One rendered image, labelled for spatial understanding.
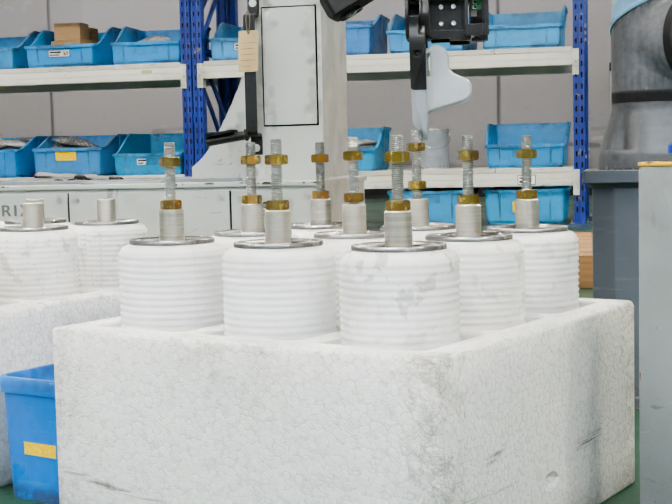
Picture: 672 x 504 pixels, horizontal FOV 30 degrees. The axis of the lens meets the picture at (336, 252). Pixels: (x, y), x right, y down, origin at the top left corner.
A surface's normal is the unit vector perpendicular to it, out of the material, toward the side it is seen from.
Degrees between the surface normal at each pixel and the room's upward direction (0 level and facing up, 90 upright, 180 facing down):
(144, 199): 90
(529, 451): 90
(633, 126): 72
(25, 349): 90
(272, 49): 90
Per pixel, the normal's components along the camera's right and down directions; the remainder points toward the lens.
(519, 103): -0.22, 0.08
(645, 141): -0.45, -0.22
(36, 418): -0.53, 0.11
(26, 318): 0.84, 0.02
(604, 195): -0.85, 0.06
